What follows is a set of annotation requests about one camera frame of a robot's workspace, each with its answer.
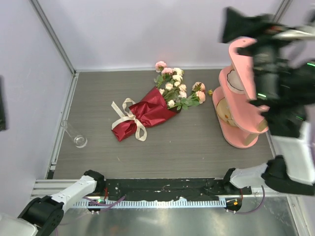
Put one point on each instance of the red wrapping paper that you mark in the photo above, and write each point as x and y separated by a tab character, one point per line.
150	111

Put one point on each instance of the cream printed ribbon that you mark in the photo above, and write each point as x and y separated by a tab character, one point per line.
140	133

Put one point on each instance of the pink rose flower bunch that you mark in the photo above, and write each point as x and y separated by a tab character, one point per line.
170	84

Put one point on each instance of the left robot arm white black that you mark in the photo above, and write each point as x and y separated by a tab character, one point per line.
41	216

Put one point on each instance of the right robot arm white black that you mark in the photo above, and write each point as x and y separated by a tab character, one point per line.
286	91

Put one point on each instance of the clear glass vase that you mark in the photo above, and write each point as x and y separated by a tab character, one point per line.
76	137

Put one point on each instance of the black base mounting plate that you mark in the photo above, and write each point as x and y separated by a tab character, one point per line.
167	189

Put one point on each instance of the pink three-tier wooden shelf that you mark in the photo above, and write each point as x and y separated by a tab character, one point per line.
240	122

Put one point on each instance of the white bowl on shelf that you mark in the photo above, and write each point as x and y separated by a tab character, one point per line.
234	83

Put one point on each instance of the white slotted cable duct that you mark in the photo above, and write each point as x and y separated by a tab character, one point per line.
181	203

